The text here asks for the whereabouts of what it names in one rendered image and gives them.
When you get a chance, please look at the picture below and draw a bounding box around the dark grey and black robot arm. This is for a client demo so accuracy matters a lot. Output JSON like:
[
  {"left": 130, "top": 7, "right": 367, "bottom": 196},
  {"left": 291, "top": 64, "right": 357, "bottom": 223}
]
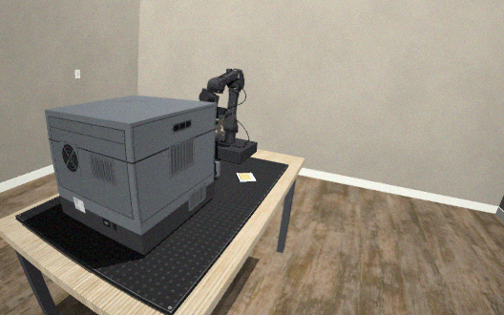
[{"left": 199, "top": 69, "right": 246, "bottom": 148}]

